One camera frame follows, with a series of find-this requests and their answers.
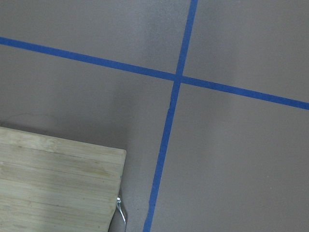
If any bamboo cutting board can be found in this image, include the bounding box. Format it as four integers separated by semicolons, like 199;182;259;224
0;128;126;232

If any metal cutting board handle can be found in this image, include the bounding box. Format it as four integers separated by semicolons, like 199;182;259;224
116;196;127;231

